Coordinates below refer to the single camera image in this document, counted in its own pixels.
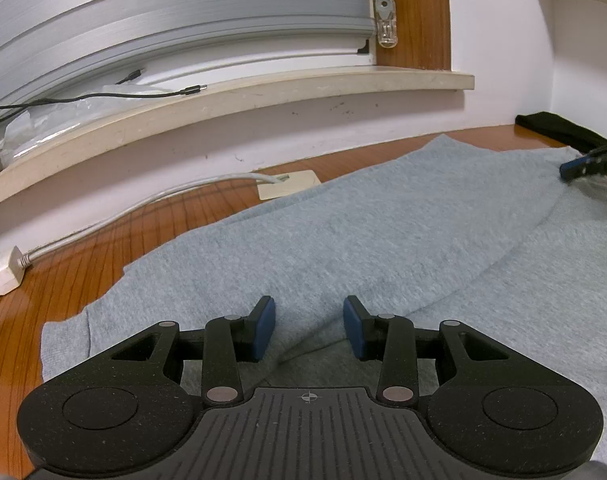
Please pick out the beige socket plate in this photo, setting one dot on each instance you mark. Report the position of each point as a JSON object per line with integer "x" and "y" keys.
{"x": 288, "y": 185}

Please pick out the grey sweatshirt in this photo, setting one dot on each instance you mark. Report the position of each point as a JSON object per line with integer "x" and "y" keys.
{"x": 383, "y": 235}

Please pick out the wooden window frame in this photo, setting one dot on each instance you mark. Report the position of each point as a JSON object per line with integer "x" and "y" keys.
{"x": 418, "y": 10}

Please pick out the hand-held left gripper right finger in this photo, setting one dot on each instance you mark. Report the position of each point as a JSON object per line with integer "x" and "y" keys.
{"x": 356, "y": 330}

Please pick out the white power strip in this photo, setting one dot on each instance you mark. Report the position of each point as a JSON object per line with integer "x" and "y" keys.
{"x": 0, "y": 275}

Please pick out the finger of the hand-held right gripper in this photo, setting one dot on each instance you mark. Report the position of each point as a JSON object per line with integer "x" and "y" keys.
{"x": 576, "y": 168}

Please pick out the clear plastic bag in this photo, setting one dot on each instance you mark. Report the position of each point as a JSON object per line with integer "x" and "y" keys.
{"x": 58, "y": 125}

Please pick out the grey window blind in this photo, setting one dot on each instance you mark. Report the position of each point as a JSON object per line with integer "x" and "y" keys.
{"x": 158, "y": 10}

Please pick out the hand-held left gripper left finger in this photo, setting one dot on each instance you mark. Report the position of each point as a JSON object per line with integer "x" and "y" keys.
{"x": 263, "y": 330}

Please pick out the beige window sill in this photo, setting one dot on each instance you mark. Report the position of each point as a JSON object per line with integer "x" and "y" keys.
{"x": 233, "y": 100}

